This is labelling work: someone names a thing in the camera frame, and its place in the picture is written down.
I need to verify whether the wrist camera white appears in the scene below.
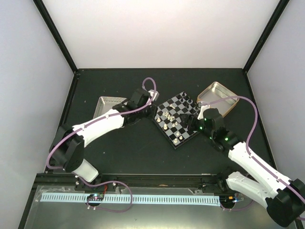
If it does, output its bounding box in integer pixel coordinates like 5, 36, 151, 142
197, 101, 210, 120
148, 90, 159, 101

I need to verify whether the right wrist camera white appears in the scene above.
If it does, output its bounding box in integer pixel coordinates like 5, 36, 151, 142
197, 101, 210, 120

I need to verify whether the black chess pieces row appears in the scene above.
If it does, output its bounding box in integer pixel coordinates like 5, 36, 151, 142
175, 92, 198, 114

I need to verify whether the silver tin tray pink rim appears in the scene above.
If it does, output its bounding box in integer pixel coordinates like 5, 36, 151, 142
93, 96, 126, 118

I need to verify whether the checkered chess board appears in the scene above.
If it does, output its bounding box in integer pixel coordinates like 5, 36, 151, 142
154, 92, 198, 149

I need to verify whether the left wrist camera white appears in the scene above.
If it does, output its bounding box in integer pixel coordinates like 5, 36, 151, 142
148, 90, 159, 101

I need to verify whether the gold tin box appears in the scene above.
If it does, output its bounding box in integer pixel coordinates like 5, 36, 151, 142
197, 82, 239, 117

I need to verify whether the light blue slotted cable duct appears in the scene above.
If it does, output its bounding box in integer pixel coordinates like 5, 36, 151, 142
40, 193, 220, 207

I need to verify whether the circuit board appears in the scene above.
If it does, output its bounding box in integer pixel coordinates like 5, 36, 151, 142
219, 196, 244, 204
87, 194, 104, 201

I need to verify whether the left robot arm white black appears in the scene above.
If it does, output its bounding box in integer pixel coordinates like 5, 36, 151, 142
47, 88, 159, 190

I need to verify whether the left circuit board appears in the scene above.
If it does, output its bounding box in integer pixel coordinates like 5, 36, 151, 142
87, 194, 104, 201

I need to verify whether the right circuit board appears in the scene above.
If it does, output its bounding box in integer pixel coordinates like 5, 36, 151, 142
219, 196, 244, 204

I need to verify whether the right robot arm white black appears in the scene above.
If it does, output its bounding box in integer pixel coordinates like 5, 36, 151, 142
180, 108, 305, 227

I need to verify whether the white chess pieces pile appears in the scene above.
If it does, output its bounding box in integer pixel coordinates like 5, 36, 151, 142
163, 111, 175, 122

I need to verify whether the black mounting rail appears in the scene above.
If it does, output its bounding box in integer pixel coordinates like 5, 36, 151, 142
32, 173, 231, 194

